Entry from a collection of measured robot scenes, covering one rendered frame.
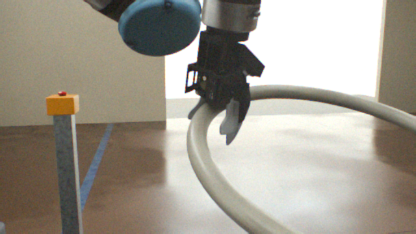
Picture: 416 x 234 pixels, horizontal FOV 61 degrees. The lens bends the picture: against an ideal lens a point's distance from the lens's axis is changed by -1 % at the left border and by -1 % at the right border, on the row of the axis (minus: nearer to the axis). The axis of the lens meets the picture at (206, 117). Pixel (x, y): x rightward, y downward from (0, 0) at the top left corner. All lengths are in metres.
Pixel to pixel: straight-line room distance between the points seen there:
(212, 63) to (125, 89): 6.12
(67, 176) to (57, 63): 5.10
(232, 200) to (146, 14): 0.22
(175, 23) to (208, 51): 0.17
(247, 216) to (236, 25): 0.28
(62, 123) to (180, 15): 1.39
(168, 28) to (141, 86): 6.27
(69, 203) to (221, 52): 1.40
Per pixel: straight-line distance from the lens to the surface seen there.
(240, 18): 0.55
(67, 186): 1.81
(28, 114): 7.01
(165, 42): 0.41
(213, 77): 0.56
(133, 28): 0.39
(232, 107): 0.62
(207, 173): 0.44
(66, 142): 1.75
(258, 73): 0.67
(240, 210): 0.40
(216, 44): 0.55
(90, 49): 6.69
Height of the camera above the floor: 1.28
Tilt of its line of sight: 10 degrees down
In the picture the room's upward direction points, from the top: straight up
